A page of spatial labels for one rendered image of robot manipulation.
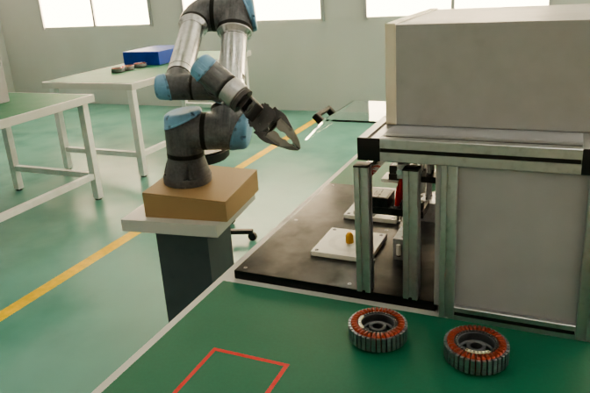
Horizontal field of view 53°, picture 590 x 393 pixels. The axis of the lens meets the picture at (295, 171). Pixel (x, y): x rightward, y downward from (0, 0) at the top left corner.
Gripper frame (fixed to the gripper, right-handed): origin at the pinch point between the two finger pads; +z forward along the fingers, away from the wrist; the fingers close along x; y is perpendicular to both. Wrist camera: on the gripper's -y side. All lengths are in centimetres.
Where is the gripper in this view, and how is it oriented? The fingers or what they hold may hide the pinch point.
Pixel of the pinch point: (295, 146)
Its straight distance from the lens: 153.5
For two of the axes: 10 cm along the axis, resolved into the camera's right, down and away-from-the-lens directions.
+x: -6.4, 7.7, 0.7
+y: 1.5, 0.3, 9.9
